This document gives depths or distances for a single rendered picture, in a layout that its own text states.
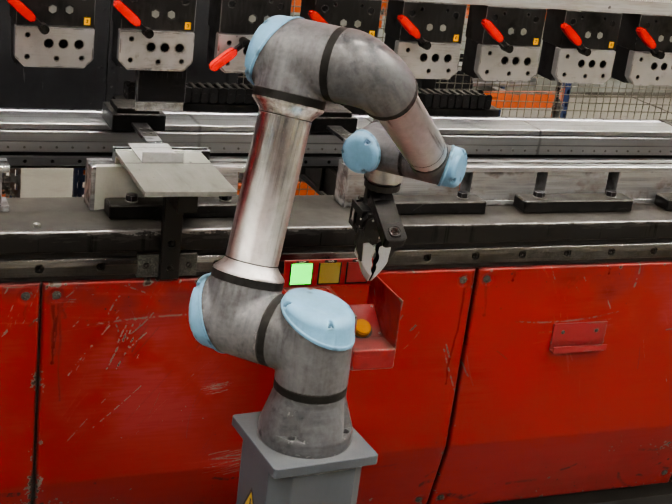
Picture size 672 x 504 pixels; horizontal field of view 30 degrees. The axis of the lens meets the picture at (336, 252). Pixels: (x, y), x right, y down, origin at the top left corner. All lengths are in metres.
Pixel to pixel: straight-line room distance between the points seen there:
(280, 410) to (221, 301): 0.19
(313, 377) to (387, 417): 1.02
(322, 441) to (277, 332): 0.18
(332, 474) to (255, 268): 0.34
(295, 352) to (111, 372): 0.81
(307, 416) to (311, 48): 0.56
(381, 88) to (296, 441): 0.55
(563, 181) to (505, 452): 0.68
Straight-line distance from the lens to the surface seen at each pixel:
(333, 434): 1.96
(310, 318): 1.88
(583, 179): 3.06
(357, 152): 2.27
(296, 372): 1.91
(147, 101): 2.60
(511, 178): 2.96
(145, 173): 2.47
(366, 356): 2.51
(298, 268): 2.55
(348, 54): 1.89
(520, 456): 3.18
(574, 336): 3.06
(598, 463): 3.34
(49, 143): 2.84
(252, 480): 2.03
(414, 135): 2.07
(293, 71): 1.92
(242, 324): 1.94
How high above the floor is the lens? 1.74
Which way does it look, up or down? 20 degrees down
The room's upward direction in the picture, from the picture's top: 7 degrees clockwise
